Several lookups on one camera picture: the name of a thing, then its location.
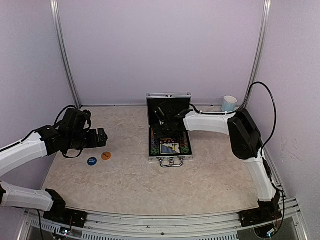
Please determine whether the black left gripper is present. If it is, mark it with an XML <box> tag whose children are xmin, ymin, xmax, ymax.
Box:
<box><xmin>67</xmin><ymin>127</ymin><xmax>108</xmax><ymax>150</ymax></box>

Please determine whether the aluminium poker case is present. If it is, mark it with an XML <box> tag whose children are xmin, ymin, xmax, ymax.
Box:
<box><xmin>146</xmin><ymin>92</ymin><xmax>193</xmax><ymax>168</ymax></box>

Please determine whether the green chip group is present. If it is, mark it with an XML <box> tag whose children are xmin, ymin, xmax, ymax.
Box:
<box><xmin>181</xmin><ymin>146</ymin><xmax>190</xmax><ymax>154</ymax></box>

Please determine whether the green chip stack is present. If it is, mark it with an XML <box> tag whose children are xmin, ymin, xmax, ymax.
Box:
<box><xmin>150</xmin><ymin>146</ymin><xmax>160</xmax><ymax>155</ymax></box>

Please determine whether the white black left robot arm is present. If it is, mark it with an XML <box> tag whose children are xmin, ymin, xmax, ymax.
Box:
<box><xmin>0</xmin><ymin>105</ymin><xmax>108</xmax><ymax>228</ymax></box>

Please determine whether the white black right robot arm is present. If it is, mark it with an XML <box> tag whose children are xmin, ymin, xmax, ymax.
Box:
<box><xmin>148</xmin><ymin>99</ymin><xmax>285</xmax><ymax>227</ymax></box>

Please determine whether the orange round button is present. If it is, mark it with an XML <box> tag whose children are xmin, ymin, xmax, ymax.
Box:
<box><xmin>101</xmin><ymin>151</ymin><xmax>112</xmax><ymax>161</ymax></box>

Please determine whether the red dice row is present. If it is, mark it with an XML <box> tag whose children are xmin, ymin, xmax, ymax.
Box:
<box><xmin>160</xmin><ymin>139</ymin><xmax>175</xmax><ymax>144</ymax></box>

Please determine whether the right poker chip row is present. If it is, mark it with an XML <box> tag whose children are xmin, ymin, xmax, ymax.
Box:
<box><xmin>179</xmin><ymin>132</ymin><xmax>189</xmax><ymax>148</ymax></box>

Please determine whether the poker chip row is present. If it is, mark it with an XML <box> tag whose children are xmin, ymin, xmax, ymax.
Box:
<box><xmin>150</xmin><ymin>136</ymin><xmax>160</xmax><ymax>149</ymax></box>
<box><xmin>179</xmin><ymin>132</ymin><xmax>189</xmax><ymax>148</ymax></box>

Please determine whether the left poker chip row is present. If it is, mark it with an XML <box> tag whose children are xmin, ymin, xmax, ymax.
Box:
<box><xmin>150</xmin><ymin>136</ymin><xmax>160</xmax><ymax>149</ymax></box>

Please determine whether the blue small blind button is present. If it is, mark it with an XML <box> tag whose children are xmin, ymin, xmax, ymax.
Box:
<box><xmin>87</xmin><ymin>157</ymin><xmax>98</xmax><ymax>166</ymax></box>

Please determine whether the white swirl plate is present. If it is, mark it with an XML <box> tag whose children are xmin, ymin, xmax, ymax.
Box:
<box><xmin>207</xmin><ymin>107</ymin><xmax>222</xmax><ymax>113</ymax></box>

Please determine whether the light blue ribbed cup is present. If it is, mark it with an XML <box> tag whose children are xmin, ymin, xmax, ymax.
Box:
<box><xmin>221</xmin><ymin>95</ymin><xmax>238</xmax><ymax>112</ymax></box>

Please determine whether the front aluminium rail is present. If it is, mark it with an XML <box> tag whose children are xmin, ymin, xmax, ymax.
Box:
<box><xmin>17</xmin><ymin>200</ymin><xmax>308</xmax><ymax>240</ymax></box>

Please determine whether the right aluminium frame post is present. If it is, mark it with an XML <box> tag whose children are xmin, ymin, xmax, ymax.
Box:
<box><xmin>243</xmin><ymin>0</ymin><xmax>272</xmax><ymax>107</ymax></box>

